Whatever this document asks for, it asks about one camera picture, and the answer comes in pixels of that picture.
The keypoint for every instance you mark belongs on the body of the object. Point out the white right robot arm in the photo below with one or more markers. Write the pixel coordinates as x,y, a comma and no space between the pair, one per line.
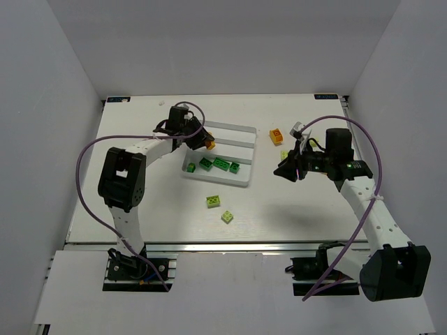
396,268

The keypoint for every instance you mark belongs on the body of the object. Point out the blue label sticker left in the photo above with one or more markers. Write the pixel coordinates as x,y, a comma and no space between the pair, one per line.
118,99

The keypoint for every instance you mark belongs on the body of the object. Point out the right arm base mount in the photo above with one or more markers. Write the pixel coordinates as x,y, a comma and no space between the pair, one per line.
306,271

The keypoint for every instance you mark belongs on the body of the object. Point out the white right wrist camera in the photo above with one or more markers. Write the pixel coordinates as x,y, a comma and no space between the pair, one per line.
300,135

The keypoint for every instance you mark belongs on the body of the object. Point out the yellow orange long lego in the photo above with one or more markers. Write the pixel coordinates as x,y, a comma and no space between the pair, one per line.
209,145

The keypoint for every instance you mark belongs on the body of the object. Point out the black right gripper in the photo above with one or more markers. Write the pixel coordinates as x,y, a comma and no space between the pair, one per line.
297,166

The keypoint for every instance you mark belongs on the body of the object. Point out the dark green lego brick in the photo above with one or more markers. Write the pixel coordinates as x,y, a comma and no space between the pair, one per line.
205,164

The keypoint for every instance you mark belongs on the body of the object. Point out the blue label sticker right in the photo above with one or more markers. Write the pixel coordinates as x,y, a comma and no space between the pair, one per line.
326,96

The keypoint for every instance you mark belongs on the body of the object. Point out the dark green long lego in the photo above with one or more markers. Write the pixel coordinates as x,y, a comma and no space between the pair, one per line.
221,164

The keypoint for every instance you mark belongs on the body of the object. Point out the white divided sorting tray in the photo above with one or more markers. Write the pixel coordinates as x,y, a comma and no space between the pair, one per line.
234,143

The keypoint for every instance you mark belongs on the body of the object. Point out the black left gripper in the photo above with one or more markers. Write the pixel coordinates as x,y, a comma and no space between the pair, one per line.
197,134

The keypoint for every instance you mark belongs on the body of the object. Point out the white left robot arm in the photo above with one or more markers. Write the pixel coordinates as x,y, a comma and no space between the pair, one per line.
122,180

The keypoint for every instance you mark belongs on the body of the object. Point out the blue label sticker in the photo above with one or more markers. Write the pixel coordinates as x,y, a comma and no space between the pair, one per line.
118,99
326,96

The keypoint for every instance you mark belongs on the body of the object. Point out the green lego with orange print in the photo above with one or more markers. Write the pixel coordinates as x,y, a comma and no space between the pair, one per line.
191,168

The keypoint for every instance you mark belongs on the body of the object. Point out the aluminium table rail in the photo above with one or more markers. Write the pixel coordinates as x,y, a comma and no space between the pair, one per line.
217,247

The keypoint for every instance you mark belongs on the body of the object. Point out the orange tall lego brick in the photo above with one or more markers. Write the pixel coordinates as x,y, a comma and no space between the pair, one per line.
276,136

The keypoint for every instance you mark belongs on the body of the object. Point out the dark green small lego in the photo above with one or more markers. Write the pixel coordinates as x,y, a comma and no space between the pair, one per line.
234,168

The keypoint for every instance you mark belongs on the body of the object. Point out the lime green lego brick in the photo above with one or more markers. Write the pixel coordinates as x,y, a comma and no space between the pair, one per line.
213,201

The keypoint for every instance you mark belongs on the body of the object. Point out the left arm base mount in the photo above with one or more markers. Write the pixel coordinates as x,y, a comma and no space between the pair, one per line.
130,274

